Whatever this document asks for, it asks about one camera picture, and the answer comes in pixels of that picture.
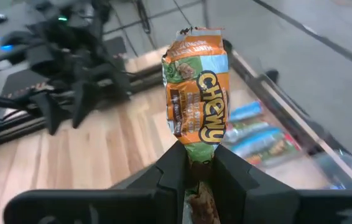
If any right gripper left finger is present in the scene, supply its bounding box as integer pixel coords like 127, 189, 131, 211
122, 141, 190, 224

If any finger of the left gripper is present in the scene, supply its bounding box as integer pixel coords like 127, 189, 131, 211
71, 79, 103, 129
29, 91, 68, 136

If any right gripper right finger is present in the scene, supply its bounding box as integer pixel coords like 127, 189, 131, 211
210, 144, 300, 224

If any blue oatmeal raisin granola bar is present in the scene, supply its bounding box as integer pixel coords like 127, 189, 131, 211
229, 100, 264, 123
231, 127, 287, 158

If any orange peanut butter granola bar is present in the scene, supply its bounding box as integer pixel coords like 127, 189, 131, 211
162, 26, 230, 224

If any clear plastic bin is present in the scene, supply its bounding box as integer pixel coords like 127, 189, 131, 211
222, 40, 352, 191

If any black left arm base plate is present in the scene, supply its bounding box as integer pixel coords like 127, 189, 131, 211
1, 68, 53, 98

